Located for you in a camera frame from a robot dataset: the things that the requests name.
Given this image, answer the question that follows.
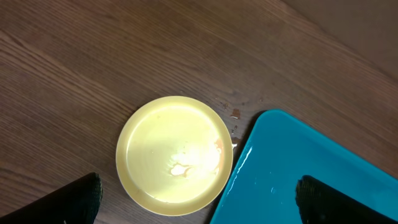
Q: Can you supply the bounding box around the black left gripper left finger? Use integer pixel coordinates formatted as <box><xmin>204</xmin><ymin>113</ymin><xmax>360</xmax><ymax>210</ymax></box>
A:
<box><xmin>1</xmin><ymin>172</ymin><xmax>103</xmax><ymax>224</ymax></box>

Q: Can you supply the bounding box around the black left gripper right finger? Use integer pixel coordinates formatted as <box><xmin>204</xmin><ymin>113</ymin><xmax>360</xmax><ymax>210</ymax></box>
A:
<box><xmin>295</xmin><ymin>175</ymin><xmax>397</xmax><ymax>224</ymax></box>

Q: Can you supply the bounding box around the yellow plate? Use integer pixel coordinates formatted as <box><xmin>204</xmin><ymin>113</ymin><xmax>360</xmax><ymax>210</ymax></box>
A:
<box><xmin>116</xmin><ymin>96</ymin><xmax>233</xmax><ymax>217</ymax></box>

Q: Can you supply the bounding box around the blue plastic tray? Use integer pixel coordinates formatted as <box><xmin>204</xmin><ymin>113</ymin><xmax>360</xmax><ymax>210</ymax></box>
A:
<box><xmin>211</xmin><ymin>110</ymin><xmax>397</xmax><ymax>223</ymax></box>

